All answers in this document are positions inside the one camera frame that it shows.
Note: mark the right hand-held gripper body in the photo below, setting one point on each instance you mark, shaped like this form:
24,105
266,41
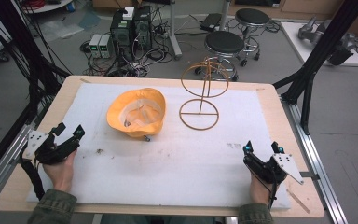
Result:
273,168

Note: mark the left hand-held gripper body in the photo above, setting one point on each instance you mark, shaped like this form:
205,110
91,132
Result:
48,149

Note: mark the yellow bucket hat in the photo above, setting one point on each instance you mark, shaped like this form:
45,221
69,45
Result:
136,112

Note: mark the person's left hand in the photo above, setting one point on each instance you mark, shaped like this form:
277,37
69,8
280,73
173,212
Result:
59,172

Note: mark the person's right hand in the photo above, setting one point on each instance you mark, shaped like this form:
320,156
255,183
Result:
259,189

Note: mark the white foam mat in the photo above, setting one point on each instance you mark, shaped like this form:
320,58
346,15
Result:
155,161

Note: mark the grey power supply unit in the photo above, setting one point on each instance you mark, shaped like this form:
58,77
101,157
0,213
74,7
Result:
105,46
95,45

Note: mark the black round stool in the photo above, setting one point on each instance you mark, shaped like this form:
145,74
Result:
224,43
252,17

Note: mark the white floor board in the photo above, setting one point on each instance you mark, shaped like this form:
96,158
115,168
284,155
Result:
304,40

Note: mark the black computer tower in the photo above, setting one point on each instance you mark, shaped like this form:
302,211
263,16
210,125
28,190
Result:
143,28
121,31

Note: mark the white box on tower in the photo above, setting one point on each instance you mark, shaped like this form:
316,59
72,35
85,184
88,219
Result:
128,13

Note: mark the grey metal stand leg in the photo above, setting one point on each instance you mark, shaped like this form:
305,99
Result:
174,31

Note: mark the aluminium table rail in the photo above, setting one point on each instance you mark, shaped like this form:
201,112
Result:
0,168
317,161

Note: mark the black metal frame post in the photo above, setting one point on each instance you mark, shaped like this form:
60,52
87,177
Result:
21,46
323,46

